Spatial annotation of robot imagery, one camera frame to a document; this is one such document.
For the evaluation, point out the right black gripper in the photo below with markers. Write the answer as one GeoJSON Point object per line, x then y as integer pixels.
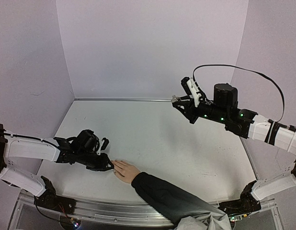
{"type": "Point", "coordinates": [192, 108]}

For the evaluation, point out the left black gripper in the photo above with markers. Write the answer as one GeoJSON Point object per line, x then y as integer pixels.
{"type": "Point", "coordinates": [105, 161]}

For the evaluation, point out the clear nail polish bottle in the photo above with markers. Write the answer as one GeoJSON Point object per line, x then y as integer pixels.
{"type": "Point", "coordinates": [175, 99]}

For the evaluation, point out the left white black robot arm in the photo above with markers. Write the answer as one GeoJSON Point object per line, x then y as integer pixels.
{"type": "Point", "coordinates": [86, 149]}

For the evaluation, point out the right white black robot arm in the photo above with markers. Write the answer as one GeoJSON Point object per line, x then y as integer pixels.
{"type": "Point", "coordinates": [245, 124]}

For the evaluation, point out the black sleeved forearm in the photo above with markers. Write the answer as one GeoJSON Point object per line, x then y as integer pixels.
{"type": "Point", "coordinates": [171, 201]}

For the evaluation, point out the mannequin hand on table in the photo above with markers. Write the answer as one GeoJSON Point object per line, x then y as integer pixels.
{"type": "Point", "coordinates": [125, 171]}

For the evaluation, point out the grey fabric garment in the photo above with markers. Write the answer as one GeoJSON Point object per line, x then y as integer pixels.
{"type": "Point", "coordinates": [205, 222]}

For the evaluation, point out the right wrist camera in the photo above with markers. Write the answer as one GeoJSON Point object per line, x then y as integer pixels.
{"type": "Point", "coordinates": [191, 88]}

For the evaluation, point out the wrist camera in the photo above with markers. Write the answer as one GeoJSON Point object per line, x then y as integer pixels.
{"type": "Point", "coordinates": [102, 145]}
{"type": "Point", "coordinates": [191, 88]}

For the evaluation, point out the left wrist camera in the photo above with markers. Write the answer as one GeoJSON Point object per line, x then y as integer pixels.
{"type": "Point", "coordinates": [102, 145]}

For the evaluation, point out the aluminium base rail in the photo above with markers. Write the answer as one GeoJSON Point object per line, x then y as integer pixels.
{"type": "Point", "coordinates": [85, 215]}

